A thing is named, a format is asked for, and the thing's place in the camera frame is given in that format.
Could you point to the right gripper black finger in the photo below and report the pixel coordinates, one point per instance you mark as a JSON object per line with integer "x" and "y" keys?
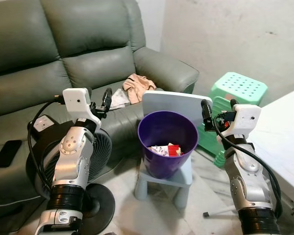
{"x": 233, "y": 103}
{"x": 208, "y": 115}

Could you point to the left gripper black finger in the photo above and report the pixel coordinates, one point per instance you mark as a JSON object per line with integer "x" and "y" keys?
{"x": 108, "y": 98}
{"x": 88, "y": 91}

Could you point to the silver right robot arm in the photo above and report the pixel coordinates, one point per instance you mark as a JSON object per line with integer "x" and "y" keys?
{"x": 247, "y": 181}

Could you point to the purple plastic rubbish bin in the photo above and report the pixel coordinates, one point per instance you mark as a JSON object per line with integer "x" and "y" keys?
{"x": 166, "y": 166}

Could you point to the grey-white paper sheet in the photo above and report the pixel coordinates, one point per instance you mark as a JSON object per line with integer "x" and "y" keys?
{"x": 119, "y": 99}

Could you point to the green plastic stool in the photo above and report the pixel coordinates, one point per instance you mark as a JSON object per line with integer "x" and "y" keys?
{"x": 237, "y": 87}

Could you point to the crumpled beige cloth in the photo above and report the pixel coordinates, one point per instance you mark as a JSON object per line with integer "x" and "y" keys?
{"x": 138, "y": 87}

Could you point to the black standing fan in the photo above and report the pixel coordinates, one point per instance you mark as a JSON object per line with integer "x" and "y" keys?
{"x": 102, "y": 147}

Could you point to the light blue small chair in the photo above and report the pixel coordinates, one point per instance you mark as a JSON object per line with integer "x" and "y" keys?
{"x": 174, "y": 102}

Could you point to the red carton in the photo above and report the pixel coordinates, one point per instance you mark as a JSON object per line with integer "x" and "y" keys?
{"x": 175, "y": 150}

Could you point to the grey-green leather sofa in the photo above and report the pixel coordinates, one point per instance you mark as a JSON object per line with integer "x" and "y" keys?
{"x": 88, "y": 34}

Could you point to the white printed packet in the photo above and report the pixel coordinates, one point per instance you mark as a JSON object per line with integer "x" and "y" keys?
{"x": 158, "y": 151}

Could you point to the black smartphone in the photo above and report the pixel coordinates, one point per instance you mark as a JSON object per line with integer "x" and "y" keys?
{"x": 7, "y": 153}

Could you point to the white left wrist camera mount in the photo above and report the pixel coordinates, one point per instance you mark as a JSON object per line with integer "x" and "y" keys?
{"x": 78, "y": 103}

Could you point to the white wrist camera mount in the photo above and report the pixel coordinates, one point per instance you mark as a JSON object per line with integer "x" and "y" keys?
{"x": 78, "y": 103}
{"x": 245, "y": 120}

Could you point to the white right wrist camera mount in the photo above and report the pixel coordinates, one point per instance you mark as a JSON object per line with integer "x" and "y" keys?
{"x": 245, "y": 120}

